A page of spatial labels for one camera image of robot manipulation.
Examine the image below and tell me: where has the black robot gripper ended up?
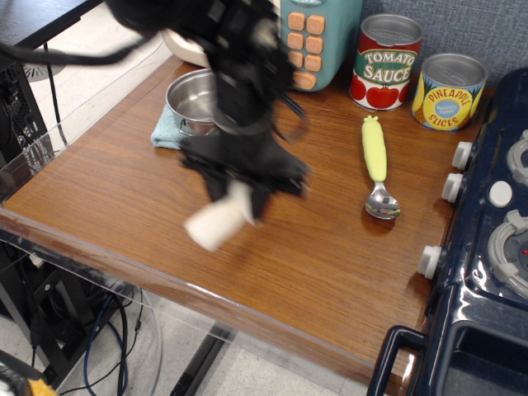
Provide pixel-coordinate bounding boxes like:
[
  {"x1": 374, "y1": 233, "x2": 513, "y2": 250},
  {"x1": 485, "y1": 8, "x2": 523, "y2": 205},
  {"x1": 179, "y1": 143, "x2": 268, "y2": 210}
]
[{"x1": 181, "y1": 130, "x2": 309, "y2": 220}]

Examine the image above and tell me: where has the plush mushroom toy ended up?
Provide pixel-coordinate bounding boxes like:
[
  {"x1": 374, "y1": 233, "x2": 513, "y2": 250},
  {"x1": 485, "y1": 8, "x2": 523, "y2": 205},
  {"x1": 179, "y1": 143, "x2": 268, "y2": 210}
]
[{"x1": 184, "y1": 181, "x2": 255, "y2": 252}]

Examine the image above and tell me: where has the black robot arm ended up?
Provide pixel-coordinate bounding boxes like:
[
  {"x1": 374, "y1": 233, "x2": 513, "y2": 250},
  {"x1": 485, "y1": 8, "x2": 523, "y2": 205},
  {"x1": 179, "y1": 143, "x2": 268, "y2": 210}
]
[{"x1": 107, "y1": 1, "x2": 308, "y2": 219}]

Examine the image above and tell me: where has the light blue folded cloth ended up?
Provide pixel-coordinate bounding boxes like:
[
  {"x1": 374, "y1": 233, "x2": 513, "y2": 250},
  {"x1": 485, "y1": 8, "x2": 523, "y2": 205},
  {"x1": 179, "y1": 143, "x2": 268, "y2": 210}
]
[{"x1": 150, "y1": 106, "x2": 185, "y2": 150}]

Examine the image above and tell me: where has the stainless steel pot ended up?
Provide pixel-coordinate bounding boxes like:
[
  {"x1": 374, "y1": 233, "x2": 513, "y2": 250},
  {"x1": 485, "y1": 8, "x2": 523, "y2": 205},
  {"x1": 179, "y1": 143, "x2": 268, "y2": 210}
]
[{"x1": 166, "y1": 68, "x2": 216, "y2": 136}]

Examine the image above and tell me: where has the toy microwave oven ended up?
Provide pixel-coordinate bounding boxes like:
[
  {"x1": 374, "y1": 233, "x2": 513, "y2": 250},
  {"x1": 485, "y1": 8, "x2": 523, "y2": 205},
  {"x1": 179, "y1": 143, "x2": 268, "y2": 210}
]
[{"x1": 158, "y1": 0, "x2": 364, "y2": 93}]

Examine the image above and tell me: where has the black table leg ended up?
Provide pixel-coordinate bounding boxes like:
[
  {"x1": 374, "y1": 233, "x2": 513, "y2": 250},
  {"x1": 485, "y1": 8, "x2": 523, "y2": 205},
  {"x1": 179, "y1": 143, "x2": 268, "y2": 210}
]
[{"x1": 169, "y1": 328, "x2": 231, "y2": 396}]

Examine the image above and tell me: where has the white stove knob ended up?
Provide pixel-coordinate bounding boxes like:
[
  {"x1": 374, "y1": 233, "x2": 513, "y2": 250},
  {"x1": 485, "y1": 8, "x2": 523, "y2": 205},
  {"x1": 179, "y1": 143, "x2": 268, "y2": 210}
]
[
  {"x1": 418, "y1": 246, "x2": 442, "y2": 280},
  {"x1": 441, "y1": 173, "x2": 463, "y2": 204},
  {"x1": 451, "y1": 141, "x2": 473, "y2": 171}
]

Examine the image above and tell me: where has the tomato sauce can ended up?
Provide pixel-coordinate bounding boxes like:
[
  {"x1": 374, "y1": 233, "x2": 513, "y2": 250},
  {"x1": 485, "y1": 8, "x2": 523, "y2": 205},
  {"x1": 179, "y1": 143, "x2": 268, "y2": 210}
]
[{"x1": 350, "y1": 13, "x2": 424, "y2": 111}]

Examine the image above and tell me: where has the black side desk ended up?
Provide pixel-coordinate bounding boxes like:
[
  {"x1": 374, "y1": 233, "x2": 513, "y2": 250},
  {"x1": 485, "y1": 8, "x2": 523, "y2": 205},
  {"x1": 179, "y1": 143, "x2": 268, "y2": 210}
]
[{"x1": 1, "y1": 1, "x2": 100, "y2": 166}]

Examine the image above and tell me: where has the pineapple slices can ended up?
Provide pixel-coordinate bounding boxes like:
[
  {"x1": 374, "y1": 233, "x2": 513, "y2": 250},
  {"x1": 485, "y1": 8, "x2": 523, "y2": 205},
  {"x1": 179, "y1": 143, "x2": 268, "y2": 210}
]
[{"x1": 412, "y1": 53, "x2": 488, "y2": 132}]

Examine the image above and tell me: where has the dark blue toy stove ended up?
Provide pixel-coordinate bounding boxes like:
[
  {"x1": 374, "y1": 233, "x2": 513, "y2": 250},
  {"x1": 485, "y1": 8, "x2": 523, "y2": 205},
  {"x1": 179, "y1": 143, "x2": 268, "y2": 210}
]
[{"x1": 368, "y1": 68, "x2": 527, "y2": 395}]

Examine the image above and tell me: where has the spoon with green handle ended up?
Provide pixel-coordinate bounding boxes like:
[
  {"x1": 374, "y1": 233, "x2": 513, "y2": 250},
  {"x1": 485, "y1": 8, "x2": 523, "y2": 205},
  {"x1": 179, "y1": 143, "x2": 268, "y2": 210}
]
[{"x1": 361, "y1": 115, "x2": 401, "y2": 220}]

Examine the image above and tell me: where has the black cable under table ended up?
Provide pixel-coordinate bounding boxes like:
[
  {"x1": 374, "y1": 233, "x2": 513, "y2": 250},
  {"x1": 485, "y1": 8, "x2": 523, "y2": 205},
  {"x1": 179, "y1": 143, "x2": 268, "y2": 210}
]
[{"x1": 59, "y1": 288, "x2": 145, "y2": 396}]

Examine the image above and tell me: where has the blue cable under table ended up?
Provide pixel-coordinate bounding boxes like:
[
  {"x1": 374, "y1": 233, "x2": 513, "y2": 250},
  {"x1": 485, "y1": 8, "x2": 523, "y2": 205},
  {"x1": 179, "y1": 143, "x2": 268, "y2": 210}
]
[{"x1": 83, "y1": 295, "x2": 129, "y2": 396}]

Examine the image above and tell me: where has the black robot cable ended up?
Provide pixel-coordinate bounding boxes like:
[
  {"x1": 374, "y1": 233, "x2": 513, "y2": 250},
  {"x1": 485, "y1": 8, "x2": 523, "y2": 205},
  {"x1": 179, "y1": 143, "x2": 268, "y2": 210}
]
[{"x1": 0, "y1": 35, "x2": 149, "y2": 67}]

